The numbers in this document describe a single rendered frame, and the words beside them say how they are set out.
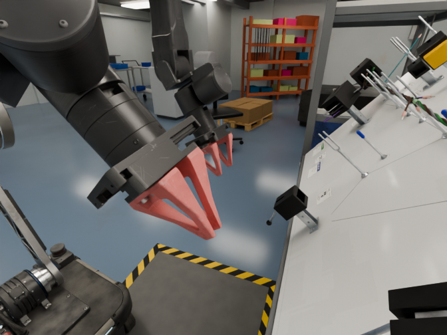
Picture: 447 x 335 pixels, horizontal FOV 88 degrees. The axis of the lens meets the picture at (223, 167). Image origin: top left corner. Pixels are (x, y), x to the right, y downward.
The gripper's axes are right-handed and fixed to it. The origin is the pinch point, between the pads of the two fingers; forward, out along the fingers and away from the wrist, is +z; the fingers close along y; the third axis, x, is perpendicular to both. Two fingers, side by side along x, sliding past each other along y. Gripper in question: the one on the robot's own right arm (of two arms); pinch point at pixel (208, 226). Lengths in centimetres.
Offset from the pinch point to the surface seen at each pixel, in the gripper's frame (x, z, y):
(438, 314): -12.8, 12.0, 0.4
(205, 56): 318, -165, 550
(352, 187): 1.6, 23.6, 37.0
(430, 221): -11.3, 21.2, 19.3
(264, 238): 106, 82, 100
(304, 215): 10.8, 21.3, 28.2
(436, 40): -23, 8, 57
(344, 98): 0, 12, 69
